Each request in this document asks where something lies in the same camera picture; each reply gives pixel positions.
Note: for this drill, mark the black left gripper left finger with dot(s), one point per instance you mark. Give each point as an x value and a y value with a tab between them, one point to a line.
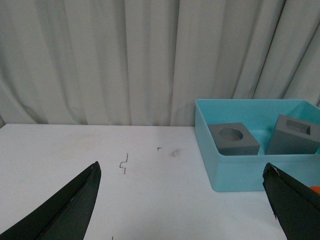
65	215

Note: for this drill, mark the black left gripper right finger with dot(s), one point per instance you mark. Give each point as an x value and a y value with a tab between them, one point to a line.
295	206

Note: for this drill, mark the gray cube with square hole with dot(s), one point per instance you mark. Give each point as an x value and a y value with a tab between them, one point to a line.
293	136

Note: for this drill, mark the gray cube with round hole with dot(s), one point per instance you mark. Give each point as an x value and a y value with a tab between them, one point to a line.
233	139

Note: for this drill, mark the light blue plastic box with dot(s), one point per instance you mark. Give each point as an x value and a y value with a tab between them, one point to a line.
244	173

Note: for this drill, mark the orange cylinder with white numbers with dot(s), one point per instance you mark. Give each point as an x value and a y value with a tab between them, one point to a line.
315	188

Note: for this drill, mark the white pleated curtain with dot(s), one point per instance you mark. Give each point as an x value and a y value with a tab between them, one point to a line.
146	62

